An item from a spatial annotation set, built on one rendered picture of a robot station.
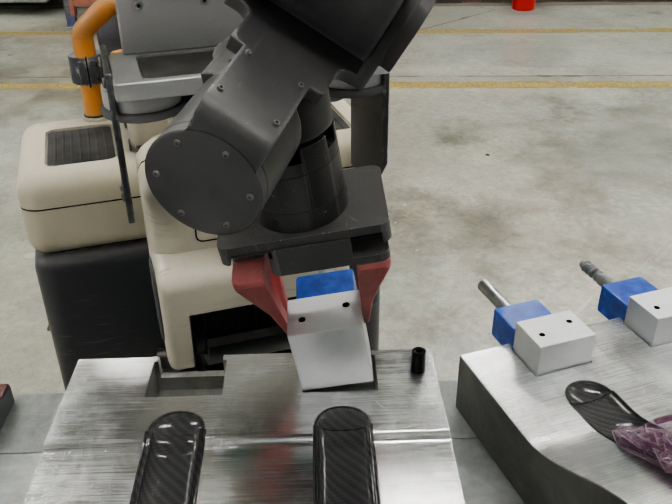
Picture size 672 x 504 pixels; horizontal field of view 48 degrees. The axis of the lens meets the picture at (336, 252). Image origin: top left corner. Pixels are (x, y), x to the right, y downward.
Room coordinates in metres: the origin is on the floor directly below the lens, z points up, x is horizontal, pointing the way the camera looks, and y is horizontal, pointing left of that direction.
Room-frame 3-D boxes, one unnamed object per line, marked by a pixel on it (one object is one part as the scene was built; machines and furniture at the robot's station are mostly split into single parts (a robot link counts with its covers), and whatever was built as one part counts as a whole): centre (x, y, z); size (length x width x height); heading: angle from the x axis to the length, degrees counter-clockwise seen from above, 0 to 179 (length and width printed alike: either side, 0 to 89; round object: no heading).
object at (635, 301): (0.57, -0.26, 0.86); 0.13 x 0.05 x 0.05; 19
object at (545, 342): (0.53, -0.16, 0.86); 0.13 x 0.05 x 0.05; 19
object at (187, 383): (0.42, 0.11, 0.87); 0.05 x 0.05 x 0.04; 2
